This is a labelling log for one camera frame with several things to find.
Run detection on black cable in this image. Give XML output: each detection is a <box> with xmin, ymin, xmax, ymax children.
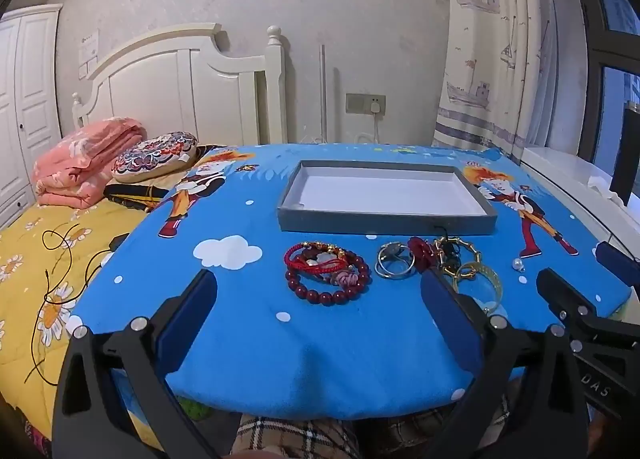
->
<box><xmin>22</xmin><ymin>223</ymin><xmax>132</xmax><ymax>386</ymax></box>

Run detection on cream wooden headboard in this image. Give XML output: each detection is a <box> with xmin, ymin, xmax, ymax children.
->
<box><xmin>71</xmin><ymin>22</ymin><xmax>289</xmax><ymax>146</ymax></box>

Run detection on pink knotted cord bracelet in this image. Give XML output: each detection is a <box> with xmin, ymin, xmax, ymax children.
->
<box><xmin>326</xmin><ymin>268</ymin><xmax>362</xmax><ymax>291</ymax></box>

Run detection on white wall paper notice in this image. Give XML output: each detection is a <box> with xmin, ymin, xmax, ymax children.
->
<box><xmin>78</xmin><ymin>28</ymin><xmax>101</xmax><ymax>80</ymax></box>

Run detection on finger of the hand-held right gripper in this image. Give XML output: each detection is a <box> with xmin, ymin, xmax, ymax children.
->
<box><xmin>536</xmin><ymin>267</ymin><xmax>640</xmax><ymax>340</ymax></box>
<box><xmin>594</xmin><ymin>240</ymin><xmax>640</xmax><ymax>286</ymax></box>

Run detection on white windowsill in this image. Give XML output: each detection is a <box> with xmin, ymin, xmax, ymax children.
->
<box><xmin>520</xmin><ymin>146</ymin><xmax>640</xmax><ymax>252</ymax></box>

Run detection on grey wall socket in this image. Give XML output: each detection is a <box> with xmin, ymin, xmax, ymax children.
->
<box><xmin>345</xmin><ymin>92</ymin><xmax>387</xmax><ymax>115</ymax></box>

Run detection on round patterned cushion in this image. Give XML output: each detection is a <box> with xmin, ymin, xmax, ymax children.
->
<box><xmin>110</xmin><ymin>131</ymin><xmax>200</xmax><ymax>184</ymax></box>

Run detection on gold bangle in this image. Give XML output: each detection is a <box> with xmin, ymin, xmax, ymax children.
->
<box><xmin>452</xmin><ymin>261</ymin><xmax>504</xmax><ymax>316</ymax></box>

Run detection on blue cartoon printed cloth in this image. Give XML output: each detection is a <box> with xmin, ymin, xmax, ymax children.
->
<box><xmin>67</xmin><ymin>142</ymin><xmax>633</xmax><ymax>422</ymax></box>

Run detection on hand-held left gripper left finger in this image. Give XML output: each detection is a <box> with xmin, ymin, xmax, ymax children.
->
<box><xmin>52</xmin><ymin>268</ymin><xmax>221</xmax><ymax>459</ymax></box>

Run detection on silver bangle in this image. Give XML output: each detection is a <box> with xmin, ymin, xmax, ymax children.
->
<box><xmin>374</xmin><ymin>256</ymin><xmax>416</xmax><ymax>281</ymax></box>
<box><xmin>377</xmin><ymin>241</ymin><xmax>414</xmax><ymax>266</ymax></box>

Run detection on gold bamboo-link bracelet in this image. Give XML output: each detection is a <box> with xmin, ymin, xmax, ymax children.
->
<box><xmin>432</xmin><ymin>236</ymin><xmax>484</xmax><ymax>281</ymax></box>

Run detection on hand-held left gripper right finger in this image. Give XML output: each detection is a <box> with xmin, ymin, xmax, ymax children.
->
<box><xmin>420</xmin><ymin>269</ymin><xmax>591</xmax><ymax>459</ymax></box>

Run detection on folded pink blanket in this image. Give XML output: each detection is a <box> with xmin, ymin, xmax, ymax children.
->
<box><xmin>32</xmin><ymin>117</ymin><xmax>149</xmax><ymax>208</ymax></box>

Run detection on red string bracelet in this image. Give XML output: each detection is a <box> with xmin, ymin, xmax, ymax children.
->
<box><xmin>285</xmin><ymin>240</ymin><xmax>347</xmax><ymax>273</ymax></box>

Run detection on dark window frame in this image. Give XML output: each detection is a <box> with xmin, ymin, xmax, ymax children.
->
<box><xmin>559</xmin><ymin>0</ymin><xmax>640</xmax><ymax>170</ymax></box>

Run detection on white crumpled paper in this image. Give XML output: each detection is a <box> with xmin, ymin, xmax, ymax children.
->
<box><xmin>587</xmin><ymin>174</ymin><xmax>619</xmax><ymax>200</ymax></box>

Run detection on ship print curtain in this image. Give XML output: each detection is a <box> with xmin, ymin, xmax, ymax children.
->
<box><xmin>432</xmin><ymin>0</ymin><xmax>592</xmax><ymax>156</ymax></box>

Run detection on grey shallow cardboard tray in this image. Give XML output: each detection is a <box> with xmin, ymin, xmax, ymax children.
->
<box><xmin>277</xmin><ymin>160</ymin><xmax>499</xmax><ymax>236</ymax></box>

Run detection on yellow floral bed sheet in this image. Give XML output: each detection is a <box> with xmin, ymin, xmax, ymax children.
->
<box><xmin>0</xmin><ymin>142</ymin><xmax>223</xmax><ymax>446</ymax></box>

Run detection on white wardrobe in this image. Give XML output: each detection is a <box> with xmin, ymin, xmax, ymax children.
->
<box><xmin>0</xmin><ymin>3</ymin><xmax>64</xmax><ymax>231</ymax></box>

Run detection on red fabric flower ornament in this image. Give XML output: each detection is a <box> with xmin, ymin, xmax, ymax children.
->
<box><xmin>407</xmin><ymin>236</ymin><xmax>437</xmax><ymax>271</ymax></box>

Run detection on dark red bead bracelet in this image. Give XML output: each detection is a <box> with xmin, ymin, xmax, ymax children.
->
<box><xmin>284</xmin><ymin>250</ymin><xmax>372</xmax><ymax>308</ymax></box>

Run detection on plaid pants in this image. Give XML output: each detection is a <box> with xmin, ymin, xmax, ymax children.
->
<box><xmin>234</xmin><ymin>378</ymin><xmax>527</xmax><ymax>459</ymax></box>

